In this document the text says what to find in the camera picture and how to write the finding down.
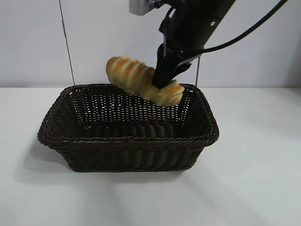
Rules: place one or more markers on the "long striped bread loaf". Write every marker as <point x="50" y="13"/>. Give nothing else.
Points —
<point x="131" y="75"/>

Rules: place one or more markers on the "dark brown woven basket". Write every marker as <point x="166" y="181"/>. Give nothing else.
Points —
<point x="127" y="153"/>

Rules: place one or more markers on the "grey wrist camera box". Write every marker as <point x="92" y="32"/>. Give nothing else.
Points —
<point x="139" y="7"/>

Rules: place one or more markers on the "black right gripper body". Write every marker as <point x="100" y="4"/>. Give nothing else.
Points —
<point x="192" y="26"/>

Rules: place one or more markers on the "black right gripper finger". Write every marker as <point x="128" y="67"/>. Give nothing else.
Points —
<point x="183" y="68"/>
<point x="164" y="70"/>

